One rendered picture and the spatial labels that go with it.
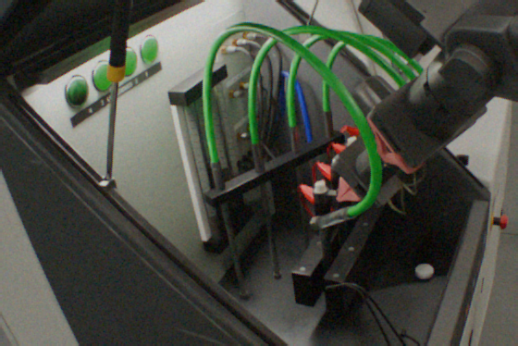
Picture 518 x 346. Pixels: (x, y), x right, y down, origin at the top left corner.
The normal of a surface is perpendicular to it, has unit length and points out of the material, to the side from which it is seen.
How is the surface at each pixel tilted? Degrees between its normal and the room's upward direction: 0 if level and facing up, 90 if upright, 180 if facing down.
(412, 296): 0
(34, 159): 90
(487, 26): 29
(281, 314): 0
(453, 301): 0
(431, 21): 51
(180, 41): 90
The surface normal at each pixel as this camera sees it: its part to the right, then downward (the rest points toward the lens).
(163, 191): 0.88, 0.12
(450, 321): -0.14, -0.86
